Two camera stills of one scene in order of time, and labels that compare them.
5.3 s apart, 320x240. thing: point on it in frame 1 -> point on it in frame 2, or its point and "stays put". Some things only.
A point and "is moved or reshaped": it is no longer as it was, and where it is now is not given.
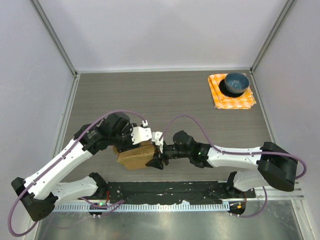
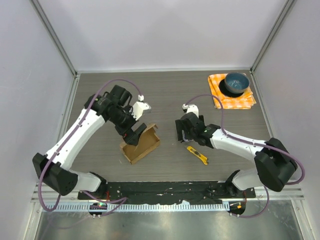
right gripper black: (157, 162) -> (180, 127)
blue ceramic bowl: (236, 82) stays put
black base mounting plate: (169, 192) stays put
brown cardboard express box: (136, 157) is moved or reshaped
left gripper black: (129, 145) -> (131, 137)
